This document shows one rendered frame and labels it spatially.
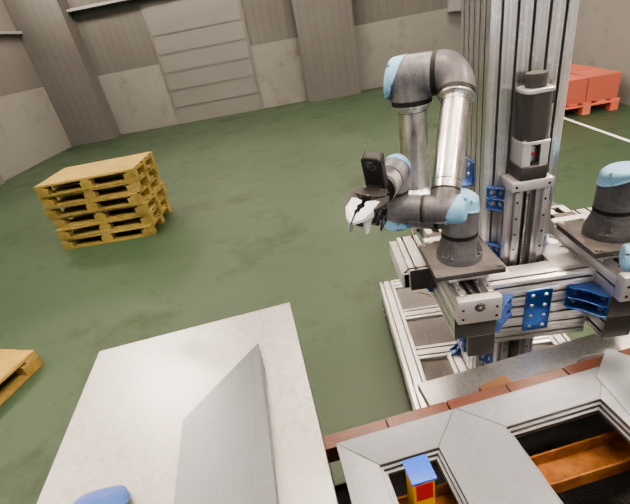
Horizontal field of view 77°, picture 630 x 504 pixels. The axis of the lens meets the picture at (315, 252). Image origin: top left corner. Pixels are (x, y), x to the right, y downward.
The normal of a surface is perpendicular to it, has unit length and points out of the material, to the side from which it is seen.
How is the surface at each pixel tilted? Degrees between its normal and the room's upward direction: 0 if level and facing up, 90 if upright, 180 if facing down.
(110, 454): 0
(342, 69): 90
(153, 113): 90
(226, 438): 0
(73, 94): 90
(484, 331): 90
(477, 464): 0
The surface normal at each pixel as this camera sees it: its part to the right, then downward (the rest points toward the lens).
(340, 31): 0.02, 0.49
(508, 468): -0.17, -0.86
